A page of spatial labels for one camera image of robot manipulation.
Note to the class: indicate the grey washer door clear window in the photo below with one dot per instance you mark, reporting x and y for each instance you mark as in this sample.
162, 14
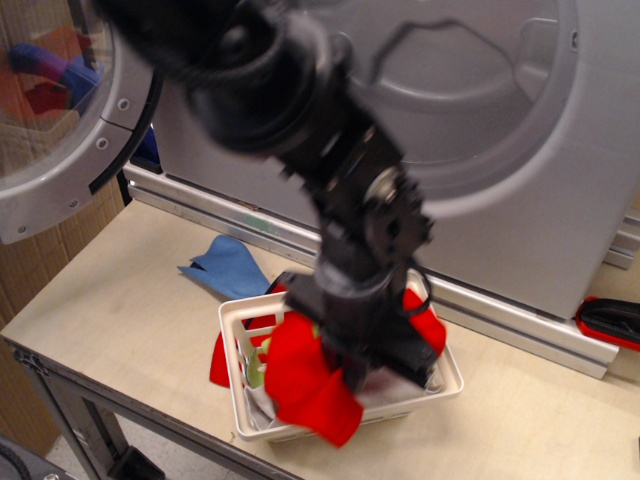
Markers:
76, 101

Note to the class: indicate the grey metal table frame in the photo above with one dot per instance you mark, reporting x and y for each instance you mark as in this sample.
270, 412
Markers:
86, 411

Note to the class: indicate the red cloth from drum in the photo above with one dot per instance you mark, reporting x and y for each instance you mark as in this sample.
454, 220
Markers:
323, 404

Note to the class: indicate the green cloth in basket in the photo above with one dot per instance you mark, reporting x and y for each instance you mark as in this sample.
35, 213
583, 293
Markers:
283, 354

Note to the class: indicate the blue cloth on table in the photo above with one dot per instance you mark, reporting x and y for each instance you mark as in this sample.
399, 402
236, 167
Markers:
228, 269

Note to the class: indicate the white plastic laundry basket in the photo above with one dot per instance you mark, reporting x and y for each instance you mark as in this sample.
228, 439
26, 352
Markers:
241, 319

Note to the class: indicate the grey toy washing machine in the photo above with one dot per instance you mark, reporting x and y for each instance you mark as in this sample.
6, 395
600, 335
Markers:
519, 121

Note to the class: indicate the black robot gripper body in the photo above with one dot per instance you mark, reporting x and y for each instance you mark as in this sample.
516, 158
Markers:
355, 294

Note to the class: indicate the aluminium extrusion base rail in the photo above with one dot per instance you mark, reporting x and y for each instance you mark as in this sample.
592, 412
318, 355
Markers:
557, 340

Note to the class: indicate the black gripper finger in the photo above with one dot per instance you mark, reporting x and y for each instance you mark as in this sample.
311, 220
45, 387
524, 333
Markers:
356, 366

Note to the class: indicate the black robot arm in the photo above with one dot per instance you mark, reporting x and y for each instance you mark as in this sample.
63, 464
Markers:
267, 82

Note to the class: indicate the red black tool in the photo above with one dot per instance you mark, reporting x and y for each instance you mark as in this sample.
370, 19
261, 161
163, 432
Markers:
613, 321

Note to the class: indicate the grey cloth in basket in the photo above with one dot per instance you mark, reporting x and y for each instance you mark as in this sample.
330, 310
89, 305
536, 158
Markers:
382, 388

